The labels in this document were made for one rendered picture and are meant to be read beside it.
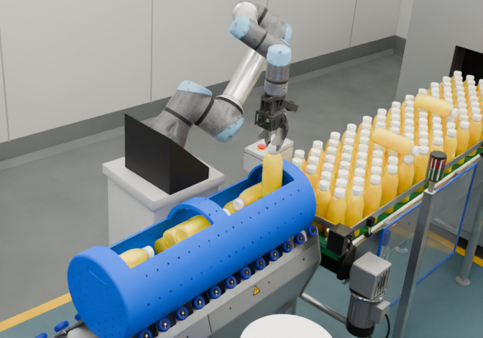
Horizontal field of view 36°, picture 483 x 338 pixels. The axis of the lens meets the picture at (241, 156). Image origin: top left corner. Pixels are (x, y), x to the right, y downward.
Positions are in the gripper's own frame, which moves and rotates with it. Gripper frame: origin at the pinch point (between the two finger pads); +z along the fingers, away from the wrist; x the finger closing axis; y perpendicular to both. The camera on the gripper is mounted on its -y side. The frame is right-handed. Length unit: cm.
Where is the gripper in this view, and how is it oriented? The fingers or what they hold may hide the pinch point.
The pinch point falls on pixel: (274, 144)
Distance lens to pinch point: 252.1
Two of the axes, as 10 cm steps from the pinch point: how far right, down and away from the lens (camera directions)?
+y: -6.6, 3.1, -6.8
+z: -0.7, 8.8, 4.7
